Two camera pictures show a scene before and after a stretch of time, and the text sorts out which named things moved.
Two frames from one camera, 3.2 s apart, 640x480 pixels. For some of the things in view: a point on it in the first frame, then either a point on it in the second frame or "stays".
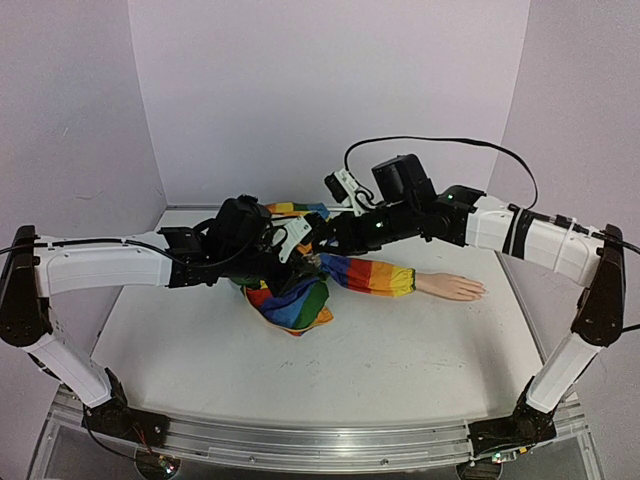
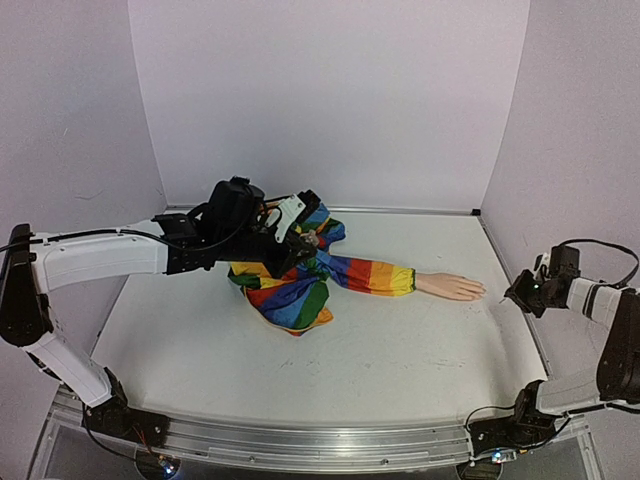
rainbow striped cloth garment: x=305 y=306 stays
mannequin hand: x=455 y=287 stays
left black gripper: x=295 y=276 -> x=296 y=247
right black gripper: x=323 y=235 -> x=518 y=291
